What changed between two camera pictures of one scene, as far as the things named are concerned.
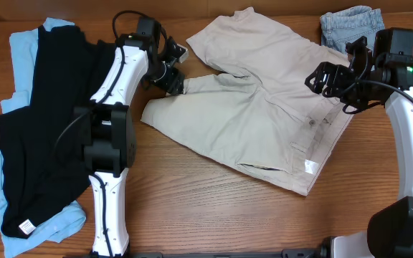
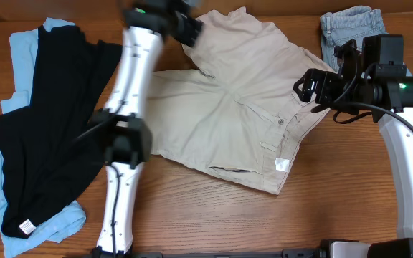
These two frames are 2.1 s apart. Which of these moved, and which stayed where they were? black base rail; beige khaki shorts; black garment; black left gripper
Moved: black left gripper; beige khaki shorts
Stayed: black garment; black base rail
